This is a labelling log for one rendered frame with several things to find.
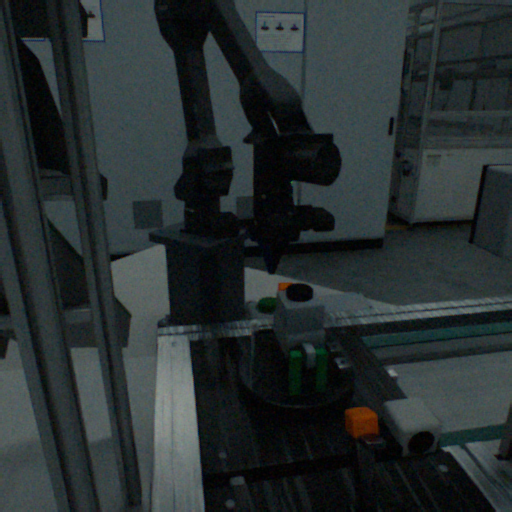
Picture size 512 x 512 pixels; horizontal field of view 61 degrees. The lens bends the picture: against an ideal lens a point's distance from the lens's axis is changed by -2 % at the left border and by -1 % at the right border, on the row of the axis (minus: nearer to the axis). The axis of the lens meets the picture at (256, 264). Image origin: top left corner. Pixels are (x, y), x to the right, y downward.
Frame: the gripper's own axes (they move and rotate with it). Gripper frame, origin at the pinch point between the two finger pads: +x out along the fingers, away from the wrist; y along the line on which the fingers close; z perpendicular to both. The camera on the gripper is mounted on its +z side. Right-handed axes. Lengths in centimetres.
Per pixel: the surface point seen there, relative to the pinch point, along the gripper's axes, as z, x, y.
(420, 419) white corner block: 32.3, 6.8, 7.5
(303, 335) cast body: 24.3, 0.5, -2.5
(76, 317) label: 25.1, -4.6, -24.7
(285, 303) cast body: 22.5, -2.7, -4.0
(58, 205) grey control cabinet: -276, 53, -94
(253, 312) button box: 0.6, 9.8, -3.1
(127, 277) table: -43, 20, -27
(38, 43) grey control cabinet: -276, -56, -90
